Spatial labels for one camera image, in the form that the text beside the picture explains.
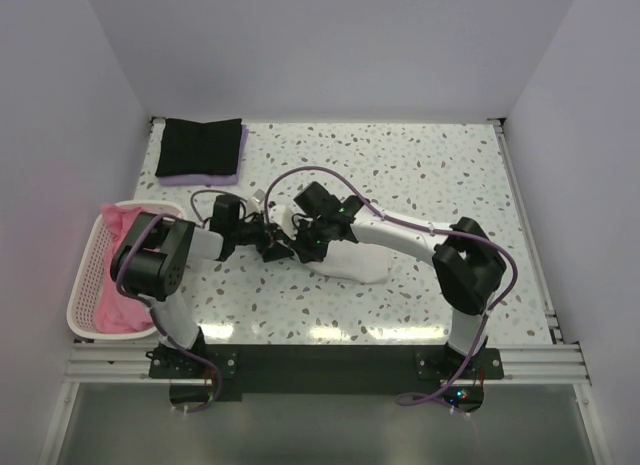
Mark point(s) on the pink t shirt in basket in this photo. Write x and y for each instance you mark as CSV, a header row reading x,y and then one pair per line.
x,y
116,314

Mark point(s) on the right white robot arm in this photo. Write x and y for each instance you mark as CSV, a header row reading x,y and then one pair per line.
x,y
346,240

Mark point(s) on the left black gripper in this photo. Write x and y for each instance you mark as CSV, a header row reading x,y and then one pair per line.
x,y
268,236

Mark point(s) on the white plastic laundry basket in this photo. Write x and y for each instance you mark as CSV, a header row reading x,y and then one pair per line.
x,y
88,285

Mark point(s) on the white t shirt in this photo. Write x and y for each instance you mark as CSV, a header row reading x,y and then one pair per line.
x,y
362,263

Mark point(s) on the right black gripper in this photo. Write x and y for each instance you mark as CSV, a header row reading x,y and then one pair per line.
x,y
305,253

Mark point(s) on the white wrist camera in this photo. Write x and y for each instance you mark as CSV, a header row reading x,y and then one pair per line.
x,y
282,216
256,201

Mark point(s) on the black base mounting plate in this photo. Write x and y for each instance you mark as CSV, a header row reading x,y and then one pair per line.
x,y
412,374

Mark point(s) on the folded lavender t shirt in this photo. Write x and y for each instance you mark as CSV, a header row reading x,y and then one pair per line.
x,y
200,180

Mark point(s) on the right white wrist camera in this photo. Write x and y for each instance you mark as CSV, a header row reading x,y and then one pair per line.
x,y
282,216

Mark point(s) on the folded black t shirt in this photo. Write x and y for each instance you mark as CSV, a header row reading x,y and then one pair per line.
x,y
197,147

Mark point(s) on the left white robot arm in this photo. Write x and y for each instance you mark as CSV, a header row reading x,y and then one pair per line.
x,y
151,261

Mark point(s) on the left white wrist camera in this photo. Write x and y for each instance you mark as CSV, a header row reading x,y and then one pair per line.
x,y
256,201

